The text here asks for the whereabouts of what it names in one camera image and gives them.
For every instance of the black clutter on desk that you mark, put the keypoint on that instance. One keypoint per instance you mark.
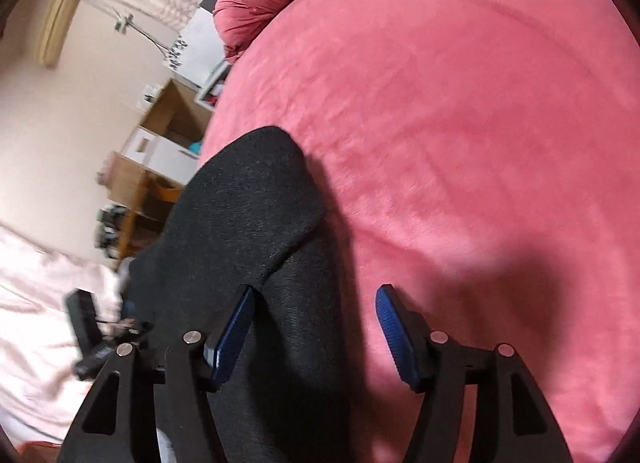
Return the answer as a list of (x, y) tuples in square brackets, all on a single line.
[(110, 230)]

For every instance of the open cardboard box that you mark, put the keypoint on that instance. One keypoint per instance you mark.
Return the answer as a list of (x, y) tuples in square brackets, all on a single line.
[(167, 113)]

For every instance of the white storage box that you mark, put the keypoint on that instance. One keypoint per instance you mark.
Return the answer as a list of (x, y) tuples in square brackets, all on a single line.
[(150, 153)]

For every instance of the thin metal stand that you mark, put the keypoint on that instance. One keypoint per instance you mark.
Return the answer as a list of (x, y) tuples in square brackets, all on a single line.
[(137, 30)]

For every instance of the pale pink cloth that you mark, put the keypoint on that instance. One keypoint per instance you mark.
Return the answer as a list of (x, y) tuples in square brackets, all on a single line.
[(35, 333)]

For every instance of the wooden desk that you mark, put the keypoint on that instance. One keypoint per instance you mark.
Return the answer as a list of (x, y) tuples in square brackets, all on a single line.
[(132, 193)]

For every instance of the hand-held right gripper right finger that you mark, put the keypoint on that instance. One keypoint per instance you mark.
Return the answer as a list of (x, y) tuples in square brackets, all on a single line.
[(395, 333)]

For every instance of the white cabinet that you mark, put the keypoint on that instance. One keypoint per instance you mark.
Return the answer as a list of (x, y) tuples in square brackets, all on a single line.
[(200, 48)]

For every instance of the white shelf with red items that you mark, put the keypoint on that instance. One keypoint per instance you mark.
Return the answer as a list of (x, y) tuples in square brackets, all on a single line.
[(214, 88)]

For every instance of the black knit garment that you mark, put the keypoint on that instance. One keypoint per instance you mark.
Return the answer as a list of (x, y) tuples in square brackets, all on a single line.
[(240, 193)]

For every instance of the pink plush blanket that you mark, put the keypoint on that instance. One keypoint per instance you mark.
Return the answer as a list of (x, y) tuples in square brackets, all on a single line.
[(450, 143)]

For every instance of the teal item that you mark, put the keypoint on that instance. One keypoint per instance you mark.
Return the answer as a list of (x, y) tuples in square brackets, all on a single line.
[(197, 148)]

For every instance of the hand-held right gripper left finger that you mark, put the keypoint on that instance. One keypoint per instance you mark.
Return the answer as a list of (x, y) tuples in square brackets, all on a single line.
[(235, 338)]

